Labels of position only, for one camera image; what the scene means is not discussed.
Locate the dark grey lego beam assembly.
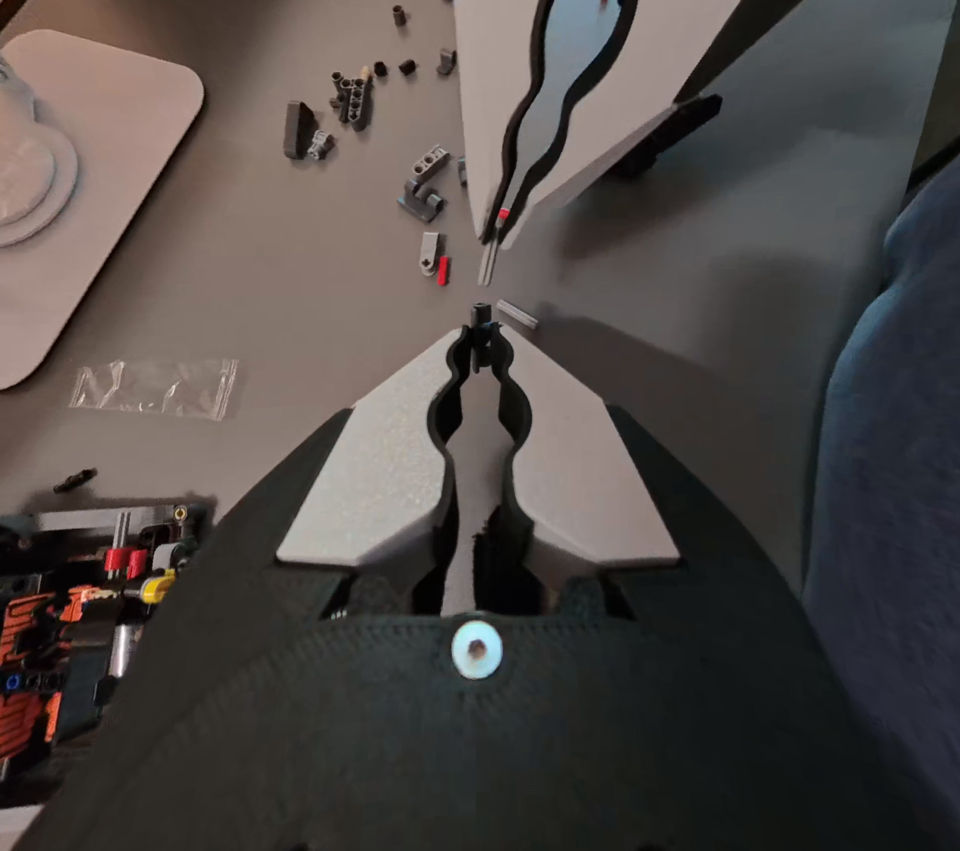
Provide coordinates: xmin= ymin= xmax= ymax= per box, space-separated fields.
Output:
xmin=329 ymin=71 xmax=375 ymax=133

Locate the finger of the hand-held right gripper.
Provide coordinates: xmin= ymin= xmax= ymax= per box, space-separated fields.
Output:
xmin=497 ymin=0 xmax=820 ymax=252
xmin=452 ymin=0 xmax=610 ymax=245

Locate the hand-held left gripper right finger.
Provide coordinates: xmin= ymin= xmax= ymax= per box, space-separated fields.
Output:
xmin=480 ymin=322 xmax=681 ymax=616

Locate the grey lego panel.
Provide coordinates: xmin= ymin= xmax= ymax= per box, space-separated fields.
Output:
xmin=282 ymin=100 xmax=321 ymax=161

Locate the small clear plastic bag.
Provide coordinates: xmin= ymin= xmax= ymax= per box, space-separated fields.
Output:
xmin=67 ymin=357 xmax=241 ymax=422

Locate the lego model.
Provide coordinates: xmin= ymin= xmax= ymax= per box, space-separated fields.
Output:
xmin=0 ymin=500 xmax=217 ymax=786

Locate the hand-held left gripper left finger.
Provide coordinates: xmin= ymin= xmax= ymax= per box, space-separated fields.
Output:
xmin=276 ymin=324 xmax=481 ymax=616

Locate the dark grey lego hinge piece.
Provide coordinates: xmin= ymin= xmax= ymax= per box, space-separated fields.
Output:
xmin=396 ymin=177 xmax=446 ymax=225

